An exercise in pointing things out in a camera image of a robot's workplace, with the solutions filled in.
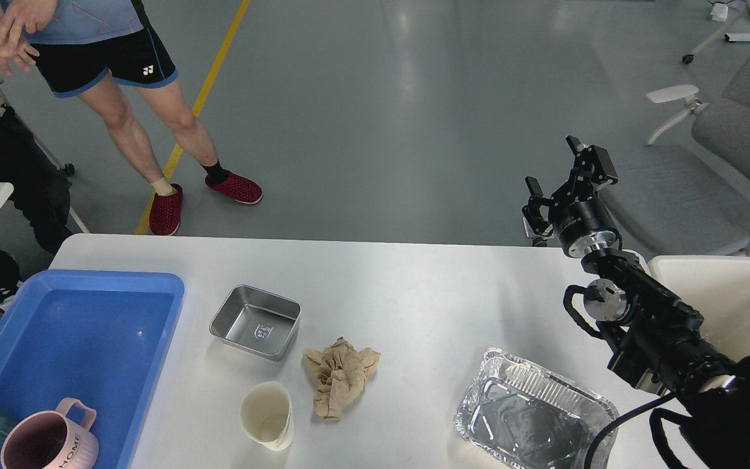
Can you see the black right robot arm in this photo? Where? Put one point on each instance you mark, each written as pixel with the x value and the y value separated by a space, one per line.
pixel 653 334

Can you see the aluminium foil tray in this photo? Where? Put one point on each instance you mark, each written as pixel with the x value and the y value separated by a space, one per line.
pixel 527 416

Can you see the grey office chair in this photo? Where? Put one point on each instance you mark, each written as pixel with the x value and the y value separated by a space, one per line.
pixel 675 202

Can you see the seated person at left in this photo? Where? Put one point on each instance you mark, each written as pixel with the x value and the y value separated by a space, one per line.
pixel 41 192

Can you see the cream paper cup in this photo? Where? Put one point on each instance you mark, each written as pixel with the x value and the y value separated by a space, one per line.
pixel 267 415

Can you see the crumpled brown paper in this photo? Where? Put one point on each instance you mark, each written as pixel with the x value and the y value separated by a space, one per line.
pixel 342 373

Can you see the cream plastic bin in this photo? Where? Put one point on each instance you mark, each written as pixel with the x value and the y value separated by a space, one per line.
pixel 718 287

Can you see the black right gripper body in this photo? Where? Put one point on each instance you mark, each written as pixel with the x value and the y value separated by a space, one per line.
pixel 581 227

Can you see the pink HOME mug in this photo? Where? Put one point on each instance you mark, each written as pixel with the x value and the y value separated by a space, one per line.
pixel 58 438

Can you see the white chair base far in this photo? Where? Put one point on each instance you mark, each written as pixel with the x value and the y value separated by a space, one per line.
pixel 719 12

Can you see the standing person in shorts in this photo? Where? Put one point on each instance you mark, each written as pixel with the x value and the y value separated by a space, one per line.
pixel 88 50

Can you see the blue plastic tray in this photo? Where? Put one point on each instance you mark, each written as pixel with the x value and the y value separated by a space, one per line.
pixel 98 336

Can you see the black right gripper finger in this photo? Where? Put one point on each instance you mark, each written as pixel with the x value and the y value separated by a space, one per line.
pixel 592 170
pixel 536 197

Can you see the square stainless steel tray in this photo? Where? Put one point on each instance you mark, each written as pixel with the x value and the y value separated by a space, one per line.
pixel 258 322

